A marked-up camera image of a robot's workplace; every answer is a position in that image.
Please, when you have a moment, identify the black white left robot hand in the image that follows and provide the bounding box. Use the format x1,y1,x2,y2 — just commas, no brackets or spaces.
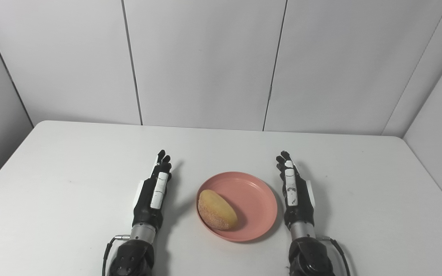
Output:
132,149,173,231

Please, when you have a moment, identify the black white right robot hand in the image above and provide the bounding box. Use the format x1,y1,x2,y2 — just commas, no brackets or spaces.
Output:
276,151,316,230

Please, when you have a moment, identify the pink round plate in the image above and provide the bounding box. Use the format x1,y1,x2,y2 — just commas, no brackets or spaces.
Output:
196,171,278,242

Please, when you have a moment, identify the golden bread roll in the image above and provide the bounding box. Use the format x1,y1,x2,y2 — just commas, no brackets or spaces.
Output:
198,189,238,230

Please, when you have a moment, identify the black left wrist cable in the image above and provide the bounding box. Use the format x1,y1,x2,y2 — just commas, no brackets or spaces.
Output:
102,235,131,276

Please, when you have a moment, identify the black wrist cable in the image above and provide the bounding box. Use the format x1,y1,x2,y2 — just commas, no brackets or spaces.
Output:
102,235,131,276
317,235,351,276

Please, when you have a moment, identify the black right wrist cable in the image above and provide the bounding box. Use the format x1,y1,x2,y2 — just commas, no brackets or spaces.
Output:
317,235,351,276

